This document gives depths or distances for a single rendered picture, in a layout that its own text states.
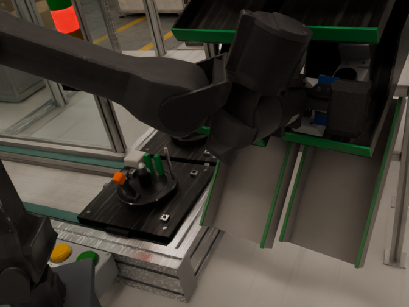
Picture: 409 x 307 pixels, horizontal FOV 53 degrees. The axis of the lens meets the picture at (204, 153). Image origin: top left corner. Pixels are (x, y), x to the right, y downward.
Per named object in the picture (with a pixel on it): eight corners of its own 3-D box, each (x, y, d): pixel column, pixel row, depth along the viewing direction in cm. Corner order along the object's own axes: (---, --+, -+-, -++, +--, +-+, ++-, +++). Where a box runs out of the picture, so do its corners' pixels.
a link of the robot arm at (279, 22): (155, 126, 39) (190, 2, 33) (164, 89, 46) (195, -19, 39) (267, 158, 41) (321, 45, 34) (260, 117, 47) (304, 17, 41)
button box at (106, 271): (100, 299, 80) (90, 279, 77) (24, 275, 89) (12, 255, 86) (120, 272, 85) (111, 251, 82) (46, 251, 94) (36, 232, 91)
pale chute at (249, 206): (272, 248, 72) (262, 248, 68) (210, 226, 79) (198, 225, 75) (314, 96, 74) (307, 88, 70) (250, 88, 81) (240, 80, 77)
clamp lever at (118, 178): (135, 199, 89) (118, 180, 83) (127, 198, 90) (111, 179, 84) (142, 185, 90) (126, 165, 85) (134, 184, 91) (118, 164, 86)
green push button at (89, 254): (90, 275, 79) (87, 267, 78) (74, 270, 81) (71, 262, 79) (103, 259, 82) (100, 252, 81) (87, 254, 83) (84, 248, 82)
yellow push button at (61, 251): (63, 266, 82) (59, 259, 81) (48, 262, 84) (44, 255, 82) (76, 251, 85) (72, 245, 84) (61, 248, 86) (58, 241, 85)
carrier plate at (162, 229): (170, 244, 82) (168, 236, 81) (79, 223, 93) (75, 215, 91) (217, 173, 99) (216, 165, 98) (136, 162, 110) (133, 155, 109)
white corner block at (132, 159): (140, 174, 105) (137, 161, 102) (126, 172, 107) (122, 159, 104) (150, 163, 108) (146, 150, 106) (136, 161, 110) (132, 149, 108)
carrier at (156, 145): (220, 169, 101) (212, 125, 94) (139, 158, 111) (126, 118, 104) (252, 120, 118) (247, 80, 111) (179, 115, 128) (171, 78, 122)
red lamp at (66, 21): (70, 33, 90) (62, 11, 88) (53, 34, 93) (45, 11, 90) (84, 25, 94) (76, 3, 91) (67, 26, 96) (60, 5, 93)
